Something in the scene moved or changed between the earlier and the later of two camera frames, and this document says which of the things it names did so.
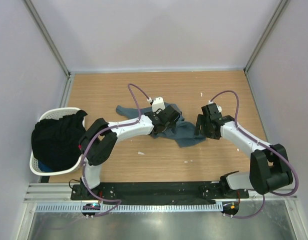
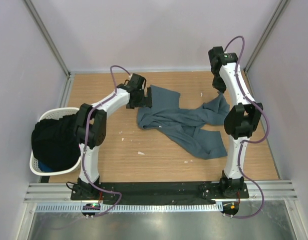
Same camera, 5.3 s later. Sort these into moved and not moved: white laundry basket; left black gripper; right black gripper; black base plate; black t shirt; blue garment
Moved: right black gripper; left black gripper
Not moved: black t shirt; black base plate; white laundry basket; blue garment
